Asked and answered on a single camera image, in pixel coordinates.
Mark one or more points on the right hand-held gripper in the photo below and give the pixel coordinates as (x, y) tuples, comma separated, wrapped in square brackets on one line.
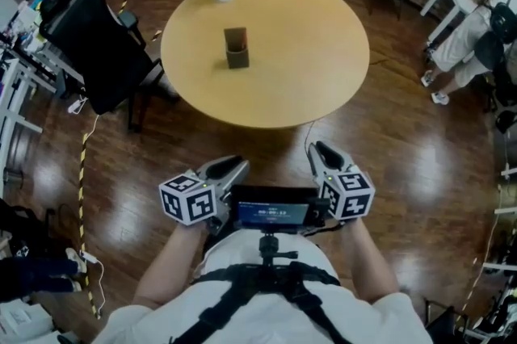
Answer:
[(349, 195)]

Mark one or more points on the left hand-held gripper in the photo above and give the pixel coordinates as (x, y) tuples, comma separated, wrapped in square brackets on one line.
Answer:
[(187, 201)]

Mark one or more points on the brown pen holder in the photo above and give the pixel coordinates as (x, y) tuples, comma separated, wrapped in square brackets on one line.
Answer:
[(236, 59)]

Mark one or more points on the person's left forearm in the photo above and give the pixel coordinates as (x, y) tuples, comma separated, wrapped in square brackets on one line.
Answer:
[(165, 269)]

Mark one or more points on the person's right forearm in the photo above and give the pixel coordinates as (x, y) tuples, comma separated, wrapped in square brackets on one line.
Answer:
[(371, 261)]

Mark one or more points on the black phone with lit screen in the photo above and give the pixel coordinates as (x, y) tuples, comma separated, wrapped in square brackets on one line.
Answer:
[(272, 213)]

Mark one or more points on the black chest harness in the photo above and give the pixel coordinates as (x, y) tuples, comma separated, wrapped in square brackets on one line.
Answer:
[(258, 282)]

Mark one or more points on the yellow black striped floor tape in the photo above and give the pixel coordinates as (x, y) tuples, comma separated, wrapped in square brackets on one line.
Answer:
[(82, 193)]

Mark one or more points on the white shirt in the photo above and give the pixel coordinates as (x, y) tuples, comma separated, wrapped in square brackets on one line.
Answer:
[(262, 322)]

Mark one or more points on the white power adapter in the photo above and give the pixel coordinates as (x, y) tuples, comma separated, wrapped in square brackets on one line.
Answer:
[(89, 257), (77, 105)]

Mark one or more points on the black office chair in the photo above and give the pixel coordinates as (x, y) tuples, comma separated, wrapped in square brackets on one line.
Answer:
[(101, 51)]

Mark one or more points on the white metal desk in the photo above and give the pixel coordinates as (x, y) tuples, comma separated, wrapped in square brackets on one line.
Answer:
[(12, 100)]

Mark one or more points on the black chest camera mount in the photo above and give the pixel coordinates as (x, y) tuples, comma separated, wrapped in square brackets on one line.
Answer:
[(270, 249)]

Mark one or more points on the black chair with metal frame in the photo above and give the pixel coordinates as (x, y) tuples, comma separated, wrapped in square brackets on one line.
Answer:
[(444, 322)]

